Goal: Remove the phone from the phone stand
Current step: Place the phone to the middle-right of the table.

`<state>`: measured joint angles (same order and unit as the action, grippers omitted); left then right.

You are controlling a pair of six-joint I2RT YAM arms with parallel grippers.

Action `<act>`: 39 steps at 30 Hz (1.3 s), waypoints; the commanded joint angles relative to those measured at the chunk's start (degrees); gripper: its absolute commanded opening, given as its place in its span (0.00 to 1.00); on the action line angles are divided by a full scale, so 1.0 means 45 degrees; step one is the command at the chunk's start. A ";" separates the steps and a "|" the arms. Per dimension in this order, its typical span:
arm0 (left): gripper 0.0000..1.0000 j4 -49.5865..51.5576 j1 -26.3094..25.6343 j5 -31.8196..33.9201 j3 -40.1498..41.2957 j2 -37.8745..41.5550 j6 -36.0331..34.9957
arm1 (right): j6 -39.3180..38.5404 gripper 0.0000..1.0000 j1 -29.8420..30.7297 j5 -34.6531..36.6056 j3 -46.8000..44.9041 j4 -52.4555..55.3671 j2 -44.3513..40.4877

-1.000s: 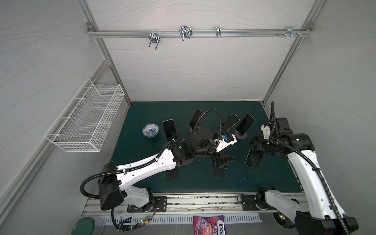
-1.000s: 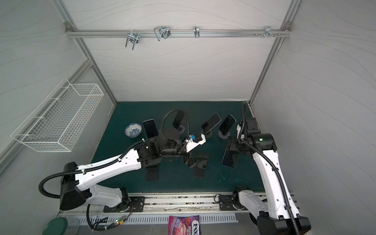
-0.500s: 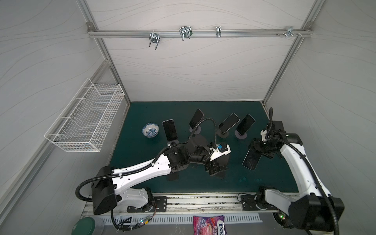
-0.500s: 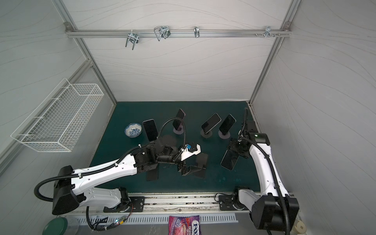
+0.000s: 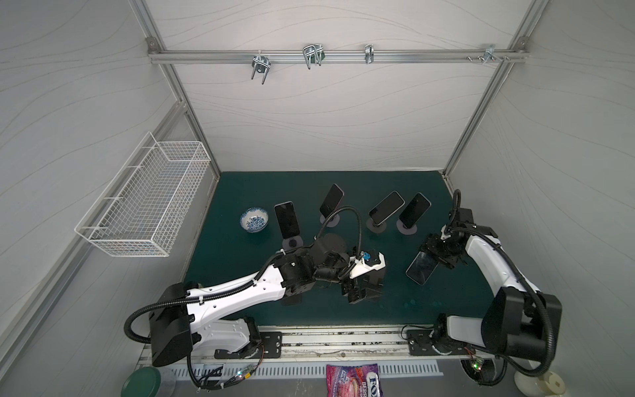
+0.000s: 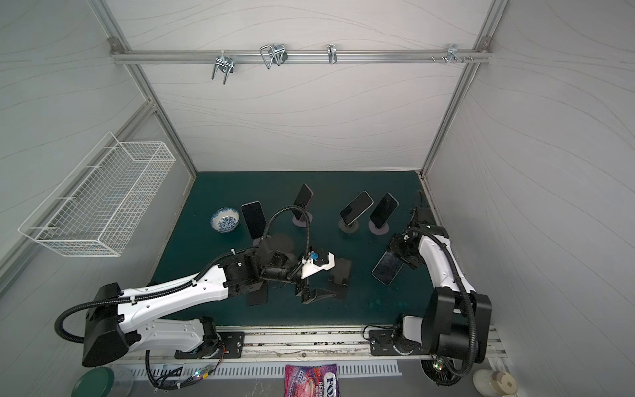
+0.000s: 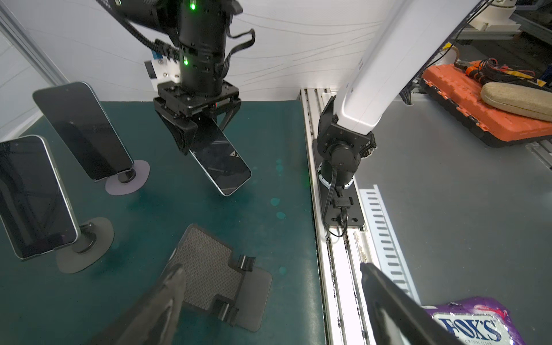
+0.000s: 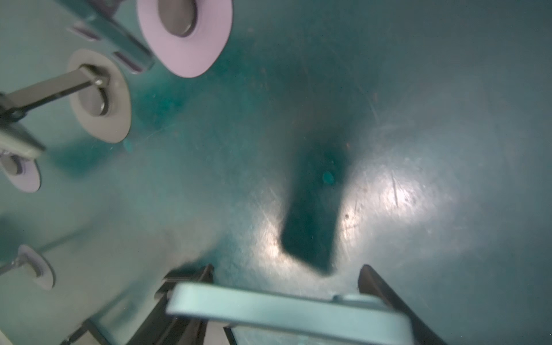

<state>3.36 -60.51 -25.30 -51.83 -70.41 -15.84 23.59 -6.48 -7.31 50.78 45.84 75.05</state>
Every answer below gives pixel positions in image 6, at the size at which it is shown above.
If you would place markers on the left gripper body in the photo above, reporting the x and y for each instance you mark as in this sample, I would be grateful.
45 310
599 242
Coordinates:
302 284

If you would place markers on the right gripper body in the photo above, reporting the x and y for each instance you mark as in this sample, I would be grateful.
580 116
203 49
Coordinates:
401 251

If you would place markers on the purple case phone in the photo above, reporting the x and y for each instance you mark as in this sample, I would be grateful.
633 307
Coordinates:
302 200
254 218

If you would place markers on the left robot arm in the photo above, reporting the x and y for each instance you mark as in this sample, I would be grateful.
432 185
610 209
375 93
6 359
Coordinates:
118 321

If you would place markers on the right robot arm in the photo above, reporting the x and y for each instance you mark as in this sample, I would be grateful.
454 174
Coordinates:
451 337

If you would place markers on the black folding stand right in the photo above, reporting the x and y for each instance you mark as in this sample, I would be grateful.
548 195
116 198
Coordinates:
339 278

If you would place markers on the purple round stand right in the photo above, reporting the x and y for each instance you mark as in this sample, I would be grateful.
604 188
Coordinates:
378 231

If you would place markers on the purple round stand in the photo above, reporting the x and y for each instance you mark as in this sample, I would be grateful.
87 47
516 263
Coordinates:
302 222
378 231

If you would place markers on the dark phone far right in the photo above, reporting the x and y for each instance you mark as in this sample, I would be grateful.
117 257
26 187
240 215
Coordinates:
384 210

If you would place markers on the purple round stand centre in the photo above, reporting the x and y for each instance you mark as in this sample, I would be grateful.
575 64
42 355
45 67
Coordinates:
302 222

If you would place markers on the grey round stand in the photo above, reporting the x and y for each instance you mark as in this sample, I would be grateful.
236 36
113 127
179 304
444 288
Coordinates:
348 228

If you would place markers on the silver phone on grey stand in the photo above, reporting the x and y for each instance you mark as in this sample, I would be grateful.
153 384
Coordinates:
357 207

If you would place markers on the blue white ceramic bowl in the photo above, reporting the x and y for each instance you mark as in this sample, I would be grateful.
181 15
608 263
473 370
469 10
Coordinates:
225 220

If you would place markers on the pink candy bag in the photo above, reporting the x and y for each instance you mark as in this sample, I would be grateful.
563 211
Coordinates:
320 381

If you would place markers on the white tape roll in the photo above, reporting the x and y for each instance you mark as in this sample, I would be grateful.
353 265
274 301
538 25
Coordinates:
490 383

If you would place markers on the green lid container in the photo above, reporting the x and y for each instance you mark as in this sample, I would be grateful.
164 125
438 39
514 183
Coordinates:
97 382

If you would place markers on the aluminium top crossbar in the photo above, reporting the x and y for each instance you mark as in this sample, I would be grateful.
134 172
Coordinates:
278 55

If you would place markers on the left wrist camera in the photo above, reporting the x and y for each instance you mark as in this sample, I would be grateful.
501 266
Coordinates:
317 261

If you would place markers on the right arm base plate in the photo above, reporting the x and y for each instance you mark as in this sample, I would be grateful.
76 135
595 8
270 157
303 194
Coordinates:
389 343

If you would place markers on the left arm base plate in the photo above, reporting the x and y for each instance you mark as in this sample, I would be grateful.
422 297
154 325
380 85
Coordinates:
221 344

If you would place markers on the white wire basket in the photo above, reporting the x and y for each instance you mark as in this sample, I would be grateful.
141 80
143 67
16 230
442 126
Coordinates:
96 209

